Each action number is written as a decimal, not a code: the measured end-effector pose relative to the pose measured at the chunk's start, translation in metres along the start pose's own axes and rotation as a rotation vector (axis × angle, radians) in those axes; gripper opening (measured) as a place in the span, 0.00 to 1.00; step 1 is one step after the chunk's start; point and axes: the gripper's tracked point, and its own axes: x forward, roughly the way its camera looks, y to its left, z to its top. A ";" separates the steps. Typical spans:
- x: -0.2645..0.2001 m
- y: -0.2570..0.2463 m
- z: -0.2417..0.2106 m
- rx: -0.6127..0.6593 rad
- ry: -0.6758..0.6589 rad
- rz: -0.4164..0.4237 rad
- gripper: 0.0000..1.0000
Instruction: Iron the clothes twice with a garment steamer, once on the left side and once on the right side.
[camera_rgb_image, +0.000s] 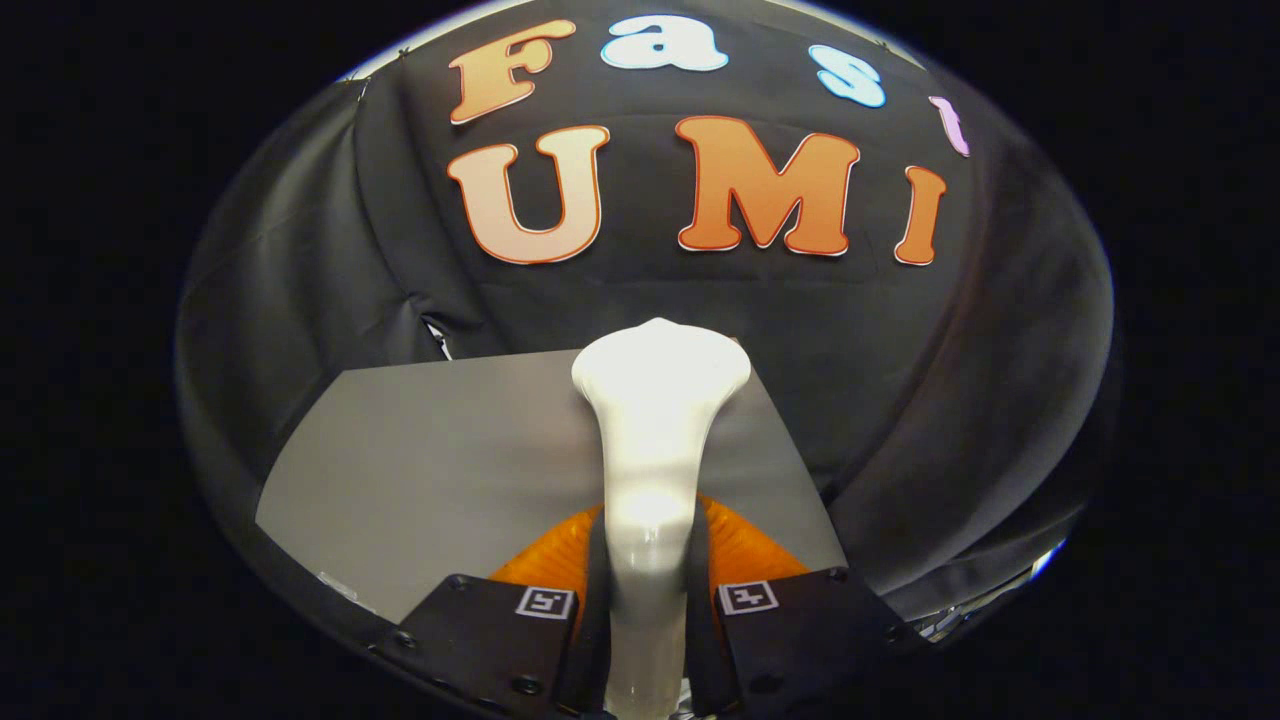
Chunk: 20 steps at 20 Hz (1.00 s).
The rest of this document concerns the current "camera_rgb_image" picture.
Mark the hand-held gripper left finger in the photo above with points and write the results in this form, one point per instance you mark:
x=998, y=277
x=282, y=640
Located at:
x=480, y=640

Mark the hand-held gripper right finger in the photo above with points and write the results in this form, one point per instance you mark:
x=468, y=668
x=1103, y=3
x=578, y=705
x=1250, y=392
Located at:
x=810, y=630

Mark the white garment steamer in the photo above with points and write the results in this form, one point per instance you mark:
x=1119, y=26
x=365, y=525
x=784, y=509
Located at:
x=650, y=420

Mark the grey drawer cabinet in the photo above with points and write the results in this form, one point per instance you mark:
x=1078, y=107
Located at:
x=440, y=480

